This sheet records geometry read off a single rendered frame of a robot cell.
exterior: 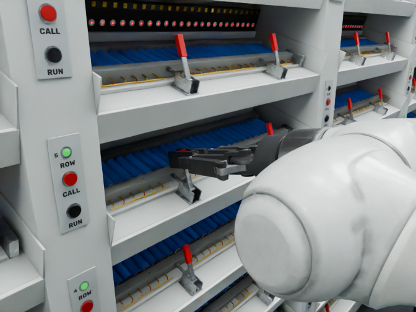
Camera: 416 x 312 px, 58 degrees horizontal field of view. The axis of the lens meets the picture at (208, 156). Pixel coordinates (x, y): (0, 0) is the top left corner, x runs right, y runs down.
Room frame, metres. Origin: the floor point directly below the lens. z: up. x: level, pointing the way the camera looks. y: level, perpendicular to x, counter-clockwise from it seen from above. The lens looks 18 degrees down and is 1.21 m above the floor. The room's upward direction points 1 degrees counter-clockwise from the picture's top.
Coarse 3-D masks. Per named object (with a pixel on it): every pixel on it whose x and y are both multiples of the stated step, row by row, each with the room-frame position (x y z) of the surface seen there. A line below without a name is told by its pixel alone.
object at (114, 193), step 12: (276, 132) 0.90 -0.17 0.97; (240, 144) 0.80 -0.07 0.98; (252, 144) 0.82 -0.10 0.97; (168, 168) 0.65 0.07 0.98; (132, 180) 0.59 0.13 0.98; (144, 180) 0.60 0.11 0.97; (156, 180) 0.61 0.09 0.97; (168, 180) 0.64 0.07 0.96; (108, 192) 0.55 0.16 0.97; (120, 192) 0.56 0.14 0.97; (132, 192) 0.58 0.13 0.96; (144, 192) 0.58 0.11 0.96; (156, 192) 0.59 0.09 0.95
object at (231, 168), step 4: (224, 160) 0.49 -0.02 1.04; (216, 168) 0.49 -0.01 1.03; (220, 168) 0.48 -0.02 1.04; (224, 168) 0.48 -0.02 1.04; (228, 168) 0.48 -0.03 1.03; (232, 168) 0.48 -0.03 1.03; (236, 168) 0.48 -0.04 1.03; (240, 168) 0.49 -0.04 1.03; (244, 168) 0.48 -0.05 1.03; (220, 172) 0.48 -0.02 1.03; (224, 172) 0.48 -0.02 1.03; (228, 172) 0.48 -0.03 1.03; (232, 172) 0.48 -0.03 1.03; (228, 176) 0.49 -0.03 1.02
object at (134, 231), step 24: (264, 120) 1.01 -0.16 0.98; (288, 120) 0.96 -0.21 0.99; (120, 144) 0.69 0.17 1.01; (216, 192) 0.64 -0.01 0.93; (240, 192) 0.69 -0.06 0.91; (120, 216) 0.53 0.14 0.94; (144, 216) 0.54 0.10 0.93; (168, 216) 0.55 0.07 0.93; (192, 216) 0.59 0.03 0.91; (120, 240) 0.48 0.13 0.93; (144, 240) 0.52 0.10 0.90
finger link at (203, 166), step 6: (192, 162) 0.54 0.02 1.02; (198, 162) 0.53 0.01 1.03; (204, 162) 0.52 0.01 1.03; (210, 162) 0.50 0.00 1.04; (216, 162) 0.49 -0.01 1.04; (222, 162) 0.48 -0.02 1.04; (192, 168) 0.54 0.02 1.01; (198, 168) 0.53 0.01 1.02; (204, 168) 0.52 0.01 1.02; (210, 168) 0.50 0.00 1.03; (198, 174) 0.53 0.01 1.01; (204, 174) 0.52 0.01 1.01; (210, 174) 0.50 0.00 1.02; (216, 174) 0.49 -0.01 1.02; (222, 180) 0.48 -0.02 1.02
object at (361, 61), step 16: (352, 16) 1.40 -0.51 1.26; (352, 32) 1.45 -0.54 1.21; (368, 32) 1.53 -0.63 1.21; (352, 48) 1.20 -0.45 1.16; (368, 48) 1.30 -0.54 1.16; (384, 48) 1.42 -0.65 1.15; (400, 48) 1.45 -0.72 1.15; (352, 64) 1.10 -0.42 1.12; (368, 64) 1.15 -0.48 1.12; (384, 64) 1.24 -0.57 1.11; (400, 64) 1.38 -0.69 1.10; (352, 80) 1.09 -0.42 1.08
